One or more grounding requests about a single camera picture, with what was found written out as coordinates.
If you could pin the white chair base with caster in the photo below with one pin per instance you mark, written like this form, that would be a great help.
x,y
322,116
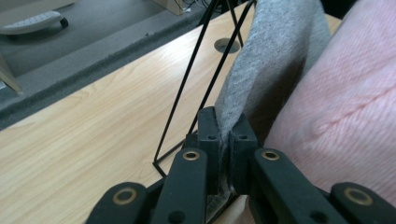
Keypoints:
x,y
31,22

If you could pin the grey cloth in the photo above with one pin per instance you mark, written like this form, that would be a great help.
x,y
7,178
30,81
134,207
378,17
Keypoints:
x,y
267,46

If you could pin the pink knitted cloth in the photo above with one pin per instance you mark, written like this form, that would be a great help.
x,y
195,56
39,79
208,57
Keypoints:
x,y
342,109

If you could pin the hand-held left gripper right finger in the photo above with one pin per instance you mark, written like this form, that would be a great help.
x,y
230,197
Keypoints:
x,y
243,140

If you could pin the beige furniture leg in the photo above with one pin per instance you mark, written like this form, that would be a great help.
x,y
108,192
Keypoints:
x,y
9,77

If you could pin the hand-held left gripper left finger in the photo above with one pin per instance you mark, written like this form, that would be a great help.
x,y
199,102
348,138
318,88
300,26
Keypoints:
x,y
209,133

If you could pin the beige box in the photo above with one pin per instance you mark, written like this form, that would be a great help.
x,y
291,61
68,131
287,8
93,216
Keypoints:
x,y
171,5

